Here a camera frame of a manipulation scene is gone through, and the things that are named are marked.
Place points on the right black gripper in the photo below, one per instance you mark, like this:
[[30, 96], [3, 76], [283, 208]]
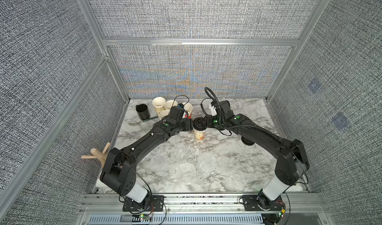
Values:
[[207, 122]]

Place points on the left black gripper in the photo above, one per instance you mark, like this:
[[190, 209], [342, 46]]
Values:
[[187, 125]]

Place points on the black lid front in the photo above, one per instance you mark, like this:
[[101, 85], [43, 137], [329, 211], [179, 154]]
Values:
[[199, 124], [247, 141]]

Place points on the red paper cup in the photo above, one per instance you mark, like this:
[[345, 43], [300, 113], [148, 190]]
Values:
[[189, 108]]

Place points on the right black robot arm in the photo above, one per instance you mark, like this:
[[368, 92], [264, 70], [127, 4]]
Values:
[[292, 161]]

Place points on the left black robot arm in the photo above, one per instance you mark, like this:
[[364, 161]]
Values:
[[119, 170]]

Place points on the black cylindrical cup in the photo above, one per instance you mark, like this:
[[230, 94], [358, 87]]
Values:
[[143, 111]]

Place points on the wooden peg rack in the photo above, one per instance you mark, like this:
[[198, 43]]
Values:
[[101, 156]]

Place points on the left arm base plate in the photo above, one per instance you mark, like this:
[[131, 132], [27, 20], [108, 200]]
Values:
[[150, 203]]

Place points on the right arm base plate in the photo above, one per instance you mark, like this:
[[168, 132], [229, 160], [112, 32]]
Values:
[[262, 203]]

